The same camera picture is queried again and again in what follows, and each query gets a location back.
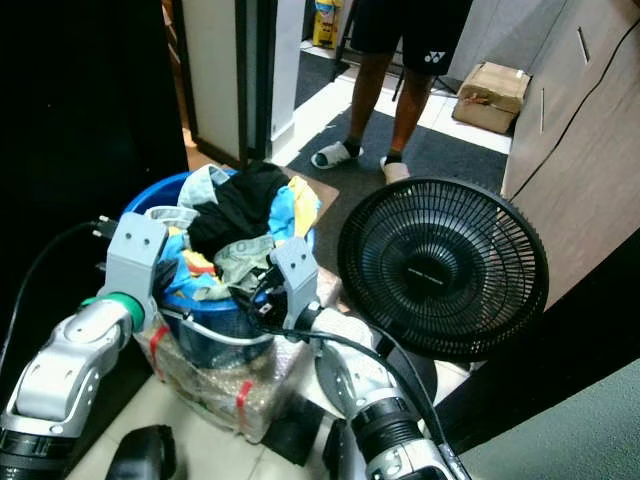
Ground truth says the grey printed garment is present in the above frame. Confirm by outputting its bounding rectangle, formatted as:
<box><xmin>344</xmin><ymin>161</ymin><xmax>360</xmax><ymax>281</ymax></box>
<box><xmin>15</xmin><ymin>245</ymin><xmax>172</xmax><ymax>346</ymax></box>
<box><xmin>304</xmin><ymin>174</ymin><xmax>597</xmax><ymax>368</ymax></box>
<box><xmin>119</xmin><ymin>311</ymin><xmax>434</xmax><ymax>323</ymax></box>
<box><xmin>212</xmin><ymin>234</ymin><xmax>279</xmax><ymax>298</ymax></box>

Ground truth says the blue plastic bucket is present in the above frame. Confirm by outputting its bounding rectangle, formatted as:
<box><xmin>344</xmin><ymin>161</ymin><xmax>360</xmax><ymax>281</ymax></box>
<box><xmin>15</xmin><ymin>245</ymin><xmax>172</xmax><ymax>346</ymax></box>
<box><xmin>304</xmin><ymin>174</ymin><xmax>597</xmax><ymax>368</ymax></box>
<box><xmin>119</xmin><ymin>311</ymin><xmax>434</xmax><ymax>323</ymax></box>
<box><xmin>124</xmin><ymin>168</ymin><xmax>323</xmax><ymax>370</ymax></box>

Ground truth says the black garment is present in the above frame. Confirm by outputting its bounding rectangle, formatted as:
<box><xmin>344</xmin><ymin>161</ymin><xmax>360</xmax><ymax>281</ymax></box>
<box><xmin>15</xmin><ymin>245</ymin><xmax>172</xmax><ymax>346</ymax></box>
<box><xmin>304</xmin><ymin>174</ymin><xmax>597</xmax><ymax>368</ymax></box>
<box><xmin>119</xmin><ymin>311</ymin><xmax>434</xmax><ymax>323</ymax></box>
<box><xmin>187</xmin><ymin>161</ymin><xmax>292</xmax><ymax>258</ymax></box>

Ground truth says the yellow and blue garment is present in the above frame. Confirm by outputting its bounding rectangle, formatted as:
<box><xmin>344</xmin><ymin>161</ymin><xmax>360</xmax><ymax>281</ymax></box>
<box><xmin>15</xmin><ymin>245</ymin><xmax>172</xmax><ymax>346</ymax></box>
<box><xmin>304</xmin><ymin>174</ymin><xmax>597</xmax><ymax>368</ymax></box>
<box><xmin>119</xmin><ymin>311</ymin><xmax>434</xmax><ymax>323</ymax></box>
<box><xmin>266</xmin><ymin>175</ymin><xmax>322</xmax><ymax>253</ymax></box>

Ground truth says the bubble-wrapped package red tape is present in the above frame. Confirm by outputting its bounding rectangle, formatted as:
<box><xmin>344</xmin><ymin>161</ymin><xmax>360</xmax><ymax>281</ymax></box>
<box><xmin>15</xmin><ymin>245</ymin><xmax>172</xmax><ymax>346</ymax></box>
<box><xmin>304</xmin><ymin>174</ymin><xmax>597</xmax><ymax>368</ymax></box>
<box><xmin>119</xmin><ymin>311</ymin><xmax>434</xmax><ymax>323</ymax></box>
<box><xmin>138</xmin><ymin>325</ymin><xmax>313</xmax><ymax>443</ymax></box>

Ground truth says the pale blue garment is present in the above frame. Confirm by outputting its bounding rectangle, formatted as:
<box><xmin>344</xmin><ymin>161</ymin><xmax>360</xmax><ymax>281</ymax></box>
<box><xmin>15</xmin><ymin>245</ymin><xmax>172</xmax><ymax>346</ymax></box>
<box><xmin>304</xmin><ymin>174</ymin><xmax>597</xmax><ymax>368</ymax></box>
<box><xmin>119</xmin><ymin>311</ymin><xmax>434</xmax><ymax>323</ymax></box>
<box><xmin>178</xmin><ymin>165</ymin><xmax>233</xmax><ymax>209</ymax></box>

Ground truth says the black block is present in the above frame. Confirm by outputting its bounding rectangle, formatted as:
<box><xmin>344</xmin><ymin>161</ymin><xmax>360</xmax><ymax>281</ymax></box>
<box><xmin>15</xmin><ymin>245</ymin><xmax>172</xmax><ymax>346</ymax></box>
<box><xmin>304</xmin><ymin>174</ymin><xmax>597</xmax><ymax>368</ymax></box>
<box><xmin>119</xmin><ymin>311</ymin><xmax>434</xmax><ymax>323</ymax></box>
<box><xmin>263</xmin><ymin>394</ymin><xmax>327</xmax><ymax>467</ymax></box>

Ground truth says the white slipper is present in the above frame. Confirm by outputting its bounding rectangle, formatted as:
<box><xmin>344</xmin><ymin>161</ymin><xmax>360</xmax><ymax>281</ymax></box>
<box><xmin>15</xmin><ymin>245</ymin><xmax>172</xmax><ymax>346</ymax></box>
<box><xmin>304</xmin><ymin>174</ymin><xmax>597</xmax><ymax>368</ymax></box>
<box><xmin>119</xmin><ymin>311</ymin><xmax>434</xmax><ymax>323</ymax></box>
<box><xmin>380</xmin><ymin>155</ymin><xmax>414</xmax><ymax>185</ymax></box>
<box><xmin>310</xmin><ymin>140</ymin><xmax>365</xmax><ymax>172</ymax></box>

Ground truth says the grey right robot leg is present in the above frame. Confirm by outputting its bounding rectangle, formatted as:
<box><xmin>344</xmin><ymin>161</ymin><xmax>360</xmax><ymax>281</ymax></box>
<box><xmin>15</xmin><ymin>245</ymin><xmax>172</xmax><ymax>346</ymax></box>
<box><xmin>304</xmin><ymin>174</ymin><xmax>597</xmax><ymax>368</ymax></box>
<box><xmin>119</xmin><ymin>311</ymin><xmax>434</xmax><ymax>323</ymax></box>
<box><xmin>323</xmin><ymin>420</ymin><xmax>365</xmax><ymax>480</ymax></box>

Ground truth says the black electric fan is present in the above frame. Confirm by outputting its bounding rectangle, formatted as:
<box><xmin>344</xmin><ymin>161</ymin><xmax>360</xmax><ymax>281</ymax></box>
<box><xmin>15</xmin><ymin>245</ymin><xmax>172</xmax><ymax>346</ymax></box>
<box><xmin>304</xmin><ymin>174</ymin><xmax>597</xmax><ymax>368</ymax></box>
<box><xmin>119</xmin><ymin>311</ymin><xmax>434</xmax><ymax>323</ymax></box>
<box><xmin>337</xmin><ymin>176</ymin><xmax>552</xmax><ymax>364</ymax></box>

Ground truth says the black left robot leg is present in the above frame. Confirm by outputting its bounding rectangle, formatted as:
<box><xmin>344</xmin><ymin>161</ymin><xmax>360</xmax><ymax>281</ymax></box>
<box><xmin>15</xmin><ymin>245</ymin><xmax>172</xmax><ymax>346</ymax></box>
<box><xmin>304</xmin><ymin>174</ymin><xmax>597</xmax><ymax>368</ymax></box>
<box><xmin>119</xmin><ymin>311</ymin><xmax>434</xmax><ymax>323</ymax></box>
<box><xmin>104</xmin><ymin>424</ymin><xmax>178</xmax><ymax>480</ymax></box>

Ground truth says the dark grey floor mat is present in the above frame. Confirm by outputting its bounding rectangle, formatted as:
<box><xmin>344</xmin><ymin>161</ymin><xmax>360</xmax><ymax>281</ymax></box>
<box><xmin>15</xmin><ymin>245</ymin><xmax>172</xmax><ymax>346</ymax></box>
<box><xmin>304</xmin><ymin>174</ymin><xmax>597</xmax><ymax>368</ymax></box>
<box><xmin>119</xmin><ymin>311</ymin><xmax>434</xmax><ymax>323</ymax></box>
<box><xmin>284</xmin><ymin>104</ymin><xmax>513</xmax><ymax>273</ymax></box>

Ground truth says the person in black shorts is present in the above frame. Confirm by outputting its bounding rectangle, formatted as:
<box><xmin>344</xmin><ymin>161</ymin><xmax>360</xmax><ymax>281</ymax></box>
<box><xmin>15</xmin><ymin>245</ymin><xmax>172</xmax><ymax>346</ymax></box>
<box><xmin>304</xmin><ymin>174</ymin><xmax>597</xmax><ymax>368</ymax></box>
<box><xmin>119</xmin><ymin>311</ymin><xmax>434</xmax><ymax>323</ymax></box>
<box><xmin>310</xmin><ymin>0</ymin><xmax>477</xmax><ymax>185</ymax></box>

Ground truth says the yellow bag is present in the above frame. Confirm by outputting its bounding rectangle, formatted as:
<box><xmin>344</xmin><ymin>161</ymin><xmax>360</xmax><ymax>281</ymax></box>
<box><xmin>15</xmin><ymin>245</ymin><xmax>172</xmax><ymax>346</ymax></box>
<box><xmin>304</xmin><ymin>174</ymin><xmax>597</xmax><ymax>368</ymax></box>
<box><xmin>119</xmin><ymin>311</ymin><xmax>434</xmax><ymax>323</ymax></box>
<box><xmin>312</xmin><ymin>0</ymin><xmax>347</xmax><ymax>50</ymax></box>

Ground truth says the brown cardboard box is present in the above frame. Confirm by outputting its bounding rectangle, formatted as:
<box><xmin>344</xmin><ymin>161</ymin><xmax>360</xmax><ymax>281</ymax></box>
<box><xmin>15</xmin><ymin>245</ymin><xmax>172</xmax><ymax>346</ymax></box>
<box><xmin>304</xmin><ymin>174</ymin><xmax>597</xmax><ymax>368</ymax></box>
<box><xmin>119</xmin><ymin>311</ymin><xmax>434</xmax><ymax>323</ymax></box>
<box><xmin>451</xmin><ymin>61</ymin><xmax>532</xmax><ymax>135</ymax></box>

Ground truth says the wooden cabinet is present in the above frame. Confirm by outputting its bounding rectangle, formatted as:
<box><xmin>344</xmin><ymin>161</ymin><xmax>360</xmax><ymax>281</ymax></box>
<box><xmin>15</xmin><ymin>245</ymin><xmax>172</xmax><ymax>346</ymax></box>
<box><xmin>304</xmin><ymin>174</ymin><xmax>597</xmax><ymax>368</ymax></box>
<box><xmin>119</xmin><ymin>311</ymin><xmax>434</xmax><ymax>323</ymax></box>
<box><xmin>500</xmin><ymin>0</ymin><xmax>640</xmax><ymax>313</ymax></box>

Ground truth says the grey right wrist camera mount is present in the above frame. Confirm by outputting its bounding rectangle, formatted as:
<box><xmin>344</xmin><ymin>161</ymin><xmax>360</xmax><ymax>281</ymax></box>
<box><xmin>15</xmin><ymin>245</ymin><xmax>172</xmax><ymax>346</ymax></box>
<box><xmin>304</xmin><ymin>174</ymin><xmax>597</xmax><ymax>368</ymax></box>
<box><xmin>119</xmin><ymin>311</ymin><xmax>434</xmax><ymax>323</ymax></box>
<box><xmin>269</xmin><ymin>234</ymin><xmax>322</xmax><ymax>333</ymax></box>

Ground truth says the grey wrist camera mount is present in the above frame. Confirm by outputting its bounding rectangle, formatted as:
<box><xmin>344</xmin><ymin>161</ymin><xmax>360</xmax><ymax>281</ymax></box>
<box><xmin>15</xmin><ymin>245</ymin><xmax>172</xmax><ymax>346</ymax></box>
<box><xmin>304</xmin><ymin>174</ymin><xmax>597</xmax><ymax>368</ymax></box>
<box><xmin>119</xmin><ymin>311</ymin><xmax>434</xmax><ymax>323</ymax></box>
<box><xmin>105</xmin><ymin>210</ymin><xmax>170</xmax><ymax>307</ymax></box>
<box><xmin>269</xmin><ymin>234</ymin><xmax>322</xmax><ymax>333</ymax></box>

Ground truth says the white bucket handle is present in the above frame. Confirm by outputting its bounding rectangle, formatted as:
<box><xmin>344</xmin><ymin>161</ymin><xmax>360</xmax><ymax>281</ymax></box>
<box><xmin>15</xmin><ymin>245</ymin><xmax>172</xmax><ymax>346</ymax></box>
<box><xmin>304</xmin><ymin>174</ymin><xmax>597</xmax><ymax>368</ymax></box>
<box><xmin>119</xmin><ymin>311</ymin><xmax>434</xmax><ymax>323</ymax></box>
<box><xmin>160</xmin><ymin>305</ymin><xmax>286</xmax><ymax>348</ymax></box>

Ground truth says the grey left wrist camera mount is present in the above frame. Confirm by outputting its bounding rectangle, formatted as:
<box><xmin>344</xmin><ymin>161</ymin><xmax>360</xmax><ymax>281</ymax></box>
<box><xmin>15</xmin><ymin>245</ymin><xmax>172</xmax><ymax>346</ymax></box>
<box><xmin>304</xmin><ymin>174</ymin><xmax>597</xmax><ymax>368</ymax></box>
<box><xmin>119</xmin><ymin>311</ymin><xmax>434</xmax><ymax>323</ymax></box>
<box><xmin>105</xmin><ymin>210</ymin><xmax>170</xmax><ymax>307</ymax></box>

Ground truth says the beige door with dark frame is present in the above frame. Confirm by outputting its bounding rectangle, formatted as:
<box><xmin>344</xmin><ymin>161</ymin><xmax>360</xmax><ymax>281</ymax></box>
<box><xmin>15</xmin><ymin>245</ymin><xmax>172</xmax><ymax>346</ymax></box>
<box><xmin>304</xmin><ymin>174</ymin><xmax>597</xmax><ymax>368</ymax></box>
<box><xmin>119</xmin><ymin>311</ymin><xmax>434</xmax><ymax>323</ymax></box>
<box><xmin>178</xmin><ymin>0</ymin><xmax>307</xmax><ymax>169</ymax></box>

